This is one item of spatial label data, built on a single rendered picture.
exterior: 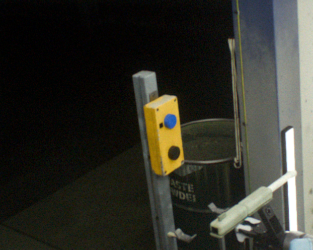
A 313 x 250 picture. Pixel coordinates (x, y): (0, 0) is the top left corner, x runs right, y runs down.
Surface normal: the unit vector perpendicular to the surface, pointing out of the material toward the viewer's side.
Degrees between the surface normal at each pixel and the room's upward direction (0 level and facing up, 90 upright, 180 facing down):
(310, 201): 90
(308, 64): 90
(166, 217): 90
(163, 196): 90
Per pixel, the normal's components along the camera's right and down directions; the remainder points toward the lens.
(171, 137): 0.76, 0.16
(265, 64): -0.64, 0.36
